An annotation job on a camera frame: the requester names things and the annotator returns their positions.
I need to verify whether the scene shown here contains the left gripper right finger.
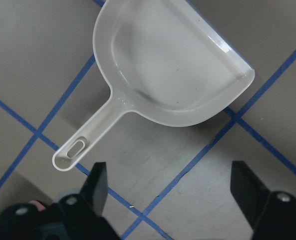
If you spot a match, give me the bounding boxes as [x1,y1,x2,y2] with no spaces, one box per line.
[230,161,296,240]

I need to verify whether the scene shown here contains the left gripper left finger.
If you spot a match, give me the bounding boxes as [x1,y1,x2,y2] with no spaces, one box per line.
[52,162,120,240]

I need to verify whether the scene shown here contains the beige plastic dustpan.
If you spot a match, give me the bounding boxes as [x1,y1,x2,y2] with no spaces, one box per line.
[52,0,255,172]

